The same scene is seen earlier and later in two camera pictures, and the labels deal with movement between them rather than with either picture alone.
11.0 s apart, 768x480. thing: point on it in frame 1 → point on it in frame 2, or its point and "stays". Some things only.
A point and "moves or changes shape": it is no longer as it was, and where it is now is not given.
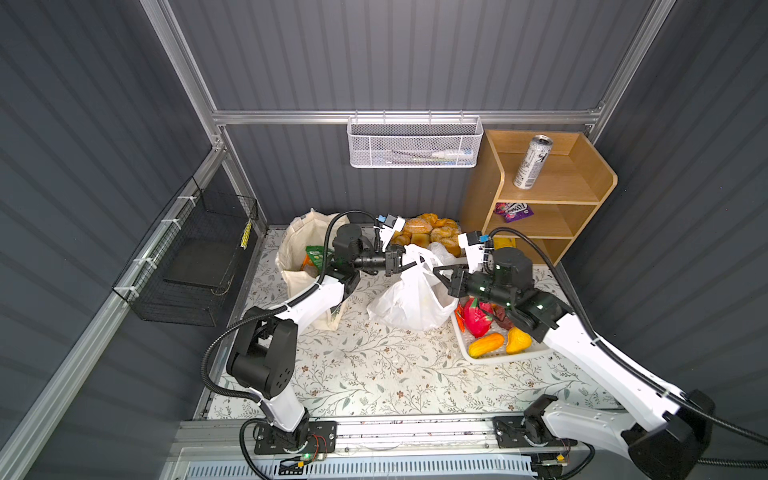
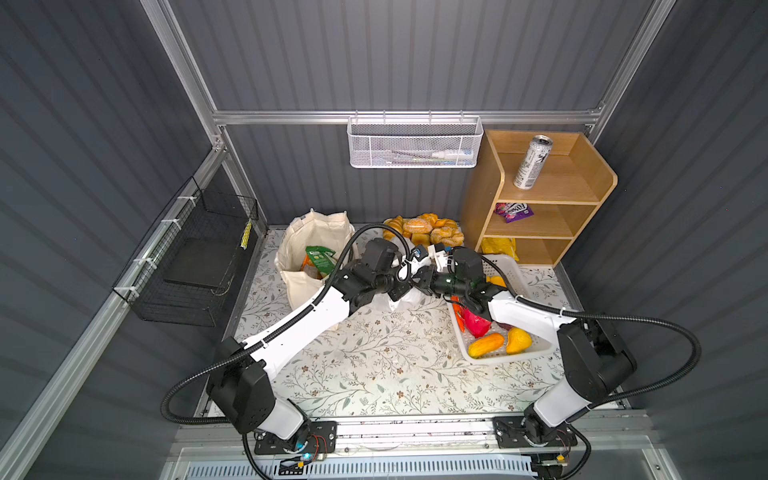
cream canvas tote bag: [305, 230] stays
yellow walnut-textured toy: [518, 341] stays
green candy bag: [316, 254] stays
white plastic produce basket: [500, 354] moves or changes shape
